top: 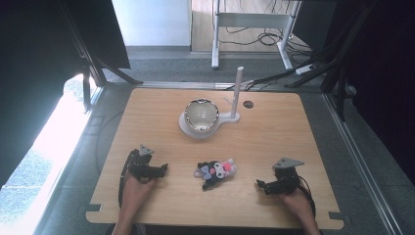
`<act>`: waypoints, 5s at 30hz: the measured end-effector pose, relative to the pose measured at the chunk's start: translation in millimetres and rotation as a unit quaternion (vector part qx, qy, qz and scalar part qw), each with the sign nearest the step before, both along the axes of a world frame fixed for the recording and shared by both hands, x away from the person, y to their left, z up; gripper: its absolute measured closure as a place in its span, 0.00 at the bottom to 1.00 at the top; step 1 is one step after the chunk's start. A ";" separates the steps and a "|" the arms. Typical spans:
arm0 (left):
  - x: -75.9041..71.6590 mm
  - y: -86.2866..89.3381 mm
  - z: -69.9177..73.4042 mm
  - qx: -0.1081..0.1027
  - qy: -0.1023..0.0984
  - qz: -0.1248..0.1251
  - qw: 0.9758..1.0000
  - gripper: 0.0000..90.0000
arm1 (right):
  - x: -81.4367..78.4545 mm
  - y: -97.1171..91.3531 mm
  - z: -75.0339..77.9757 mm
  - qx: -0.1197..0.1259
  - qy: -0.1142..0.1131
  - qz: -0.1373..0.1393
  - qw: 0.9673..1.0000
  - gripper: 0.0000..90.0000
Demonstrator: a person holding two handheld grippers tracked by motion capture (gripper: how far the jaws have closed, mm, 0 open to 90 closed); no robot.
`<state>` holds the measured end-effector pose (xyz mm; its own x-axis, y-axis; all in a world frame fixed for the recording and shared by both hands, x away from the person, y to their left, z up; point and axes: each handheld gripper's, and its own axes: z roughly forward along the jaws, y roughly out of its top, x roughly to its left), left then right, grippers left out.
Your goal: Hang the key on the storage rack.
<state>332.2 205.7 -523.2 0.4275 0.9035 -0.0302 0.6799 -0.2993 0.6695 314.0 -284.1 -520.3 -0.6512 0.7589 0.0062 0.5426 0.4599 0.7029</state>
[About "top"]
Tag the dark round table grommet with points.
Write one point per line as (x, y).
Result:
(248, 104)

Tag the black metal stand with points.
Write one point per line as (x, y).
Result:
(336, 65)

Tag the black and pink plush toy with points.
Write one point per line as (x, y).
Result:
(215, 171)

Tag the white stand with pole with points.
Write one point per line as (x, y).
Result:
(235, 98)

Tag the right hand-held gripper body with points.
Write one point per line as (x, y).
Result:
(287, 176)

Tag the person's right hand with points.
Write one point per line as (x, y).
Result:
(296, 202)

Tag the white power strip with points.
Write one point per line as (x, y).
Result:
(305, 69)

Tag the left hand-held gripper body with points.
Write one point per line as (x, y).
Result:
(139, 163)

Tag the black tripod stand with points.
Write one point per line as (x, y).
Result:
(94, 65)

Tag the white metal desk frame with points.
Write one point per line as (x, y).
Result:
(249, 20)

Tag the shiny silver round bowl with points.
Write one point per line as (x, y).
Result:
(201, 116)

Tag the dark curtain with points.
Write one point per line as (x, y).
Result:
(29, 81)
(385, 81)

